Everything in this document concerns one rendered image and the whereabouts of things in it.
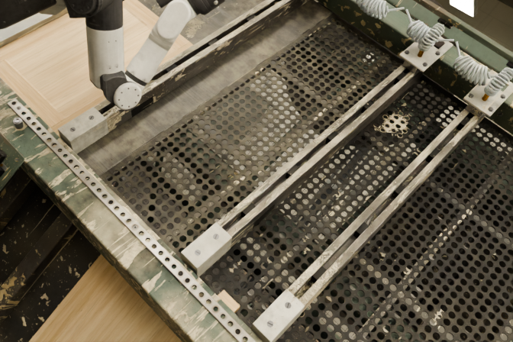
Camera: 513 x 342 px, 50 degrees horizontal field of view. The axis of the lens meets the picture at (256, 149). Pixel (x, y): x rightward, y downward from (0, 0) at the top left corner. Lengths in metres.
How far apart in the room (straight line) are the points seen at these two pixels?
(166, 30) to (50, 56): 0.58
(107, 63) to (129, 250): 0.48
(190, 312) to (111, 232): 0.30
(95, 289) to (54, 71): 0.70
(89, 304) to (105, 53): 0.78
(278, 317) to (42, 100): 0.97
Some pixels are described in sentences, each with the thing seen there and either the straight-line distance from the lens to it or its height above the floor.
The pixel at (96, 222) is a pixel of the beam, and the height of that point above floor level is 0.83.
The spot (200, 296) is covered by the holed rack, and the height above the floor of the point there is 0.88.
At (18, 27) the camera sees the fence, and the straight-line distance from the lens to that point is 2.02.
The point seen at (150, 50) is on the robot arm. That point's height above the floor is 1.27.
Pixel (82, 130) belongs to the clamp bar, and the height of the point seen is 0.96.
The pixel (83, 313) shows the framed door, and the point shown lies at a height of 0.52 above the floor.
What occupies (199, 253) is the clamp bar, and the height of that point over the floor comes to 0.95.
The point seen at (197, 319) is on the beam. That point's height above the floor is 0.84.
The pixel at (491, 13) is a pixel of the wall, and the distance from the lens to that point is 7.02.
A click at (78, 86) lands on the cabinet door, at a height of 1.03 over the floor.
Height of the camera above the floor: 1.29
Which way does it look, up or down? 2 degrees down
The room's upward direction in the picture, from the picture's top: 40 degrees clockwise
